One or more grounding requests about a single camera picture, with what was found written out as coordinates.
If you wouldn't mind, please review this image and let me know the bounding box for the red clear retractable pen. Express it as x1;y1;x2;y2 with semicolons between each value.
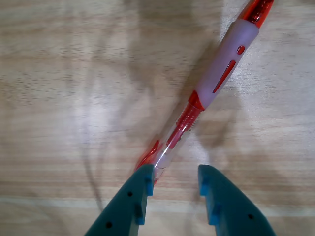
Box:
133;0;275;185

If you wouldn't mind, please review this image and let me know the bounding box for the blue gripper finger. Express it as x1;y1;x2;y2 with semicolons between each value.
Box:
83;163;156;236
198;164;278;236

